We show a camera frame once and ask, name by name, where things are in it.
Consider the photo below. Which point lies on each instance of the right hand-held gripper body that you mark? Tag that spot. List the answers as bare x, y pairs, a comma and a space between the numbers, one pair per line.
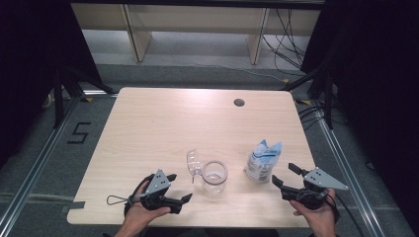
321, 179

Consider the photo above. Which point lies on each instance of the clear glass pitcher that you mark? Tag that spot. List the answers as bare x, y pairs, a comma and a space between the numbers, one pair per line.
214, 179

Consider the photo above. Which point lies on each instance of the person's right hand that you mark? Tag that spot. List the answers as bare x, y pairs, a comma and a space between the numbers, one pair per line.
319, 220

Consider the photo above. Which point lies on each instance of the person's left hand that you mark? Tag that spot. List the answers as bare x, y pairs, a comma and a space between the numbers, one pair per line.
140, 217

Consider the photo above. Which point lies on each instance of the pale wooden desk frame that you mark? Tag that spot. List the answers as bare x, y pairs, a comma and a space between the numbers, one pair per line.
197, 19

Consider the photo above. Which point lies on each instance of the blue and white bag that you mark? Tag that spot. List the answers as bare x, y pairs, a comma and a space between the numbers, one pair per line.
262, 164

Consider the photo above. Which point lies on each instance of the yellow black tape marker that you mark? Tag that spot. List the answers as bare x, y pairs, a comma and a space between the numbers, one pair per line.
87, 99
303, 102

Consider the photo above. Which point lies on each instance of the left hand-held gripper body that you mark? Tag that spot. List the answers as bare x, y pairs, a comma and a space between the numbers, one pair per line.
158, 184

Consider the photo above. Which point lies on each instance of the black metal stand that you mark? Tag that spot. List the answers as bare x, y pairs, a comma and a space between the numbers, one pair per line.
328, 105
58, 105

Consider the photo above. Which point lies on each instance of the grey tape piece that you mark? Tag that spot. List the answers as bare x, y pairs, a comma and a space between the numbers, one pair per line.
74, 205

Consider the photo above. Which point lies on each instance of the aluminium floor rail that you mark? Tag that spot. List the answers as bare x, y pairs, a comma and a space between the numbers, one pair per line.
36, 164
349, 177

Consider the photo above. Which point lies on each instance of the black curtain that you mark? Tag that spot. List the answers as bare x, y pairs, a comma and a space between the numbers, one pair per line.
29, 65
378, 82

